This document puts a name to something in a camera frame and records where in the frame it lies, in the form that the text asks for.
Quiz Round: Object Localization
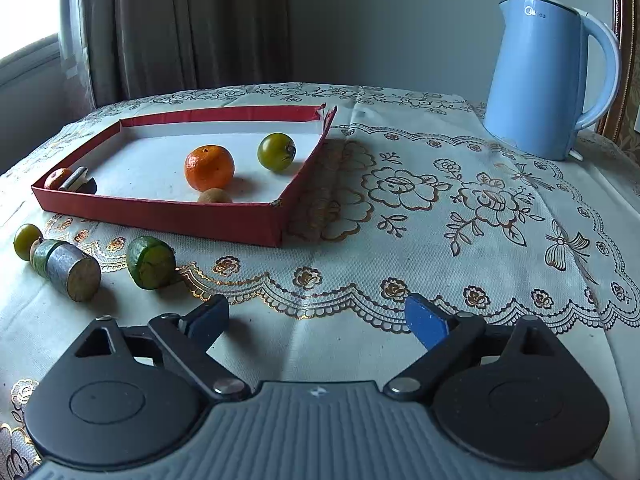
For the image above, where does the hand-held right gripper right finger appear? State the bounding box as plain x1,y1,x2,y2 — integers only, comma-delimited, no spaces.
382,292,566,404

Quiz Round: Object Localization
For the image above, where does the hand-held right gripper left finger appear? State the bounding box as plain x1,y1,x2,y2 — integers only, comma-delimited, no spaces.
75,294,252,404

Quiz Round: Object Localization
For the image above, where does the green cucumber piece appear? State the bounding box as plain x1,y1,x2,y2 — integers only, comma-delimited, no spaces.
126,236,177,291
30,239,69,281

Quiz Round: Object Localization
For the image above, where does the red cardboard box tray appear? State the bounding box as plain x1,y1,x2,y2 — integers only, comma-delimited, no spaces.
31,104,339,249

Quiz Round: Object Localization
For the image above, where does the large orange tangerine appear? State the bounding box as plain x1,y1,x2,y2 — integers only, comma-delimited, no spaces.
184,145,236,193

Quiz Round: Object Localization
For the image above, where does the green tomato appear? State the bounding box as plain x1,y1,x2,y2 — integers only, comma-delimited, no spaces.
13,223,45,262
257,132,297,171

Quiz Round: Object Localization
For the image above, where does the small orange tangerine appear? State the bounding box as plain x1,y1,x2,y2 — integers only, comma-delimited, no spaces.
44,167,74,191

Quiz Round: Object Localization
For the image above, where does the light blue electric kettle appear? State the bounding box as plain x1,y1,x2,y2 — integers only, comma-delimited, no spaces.
482,0,623,162

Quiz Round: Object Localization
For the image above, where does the brown patterned curtain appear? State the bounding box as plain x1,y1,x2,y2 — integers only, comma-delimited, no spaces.
80,0,294,107

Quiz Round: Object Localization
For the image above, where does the sheer white curtain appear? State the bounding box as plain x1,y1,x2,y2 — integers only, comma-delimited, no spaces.
54,0,97,117

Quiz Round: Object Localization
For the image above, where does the gold framed wallpaper panel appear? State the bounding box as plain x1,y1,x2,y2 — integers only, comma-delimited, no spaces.
594,0,640,147

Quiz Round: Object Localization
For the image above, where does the window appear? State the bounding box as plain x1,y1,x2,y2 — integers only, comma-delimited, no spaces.
0,0,65,73

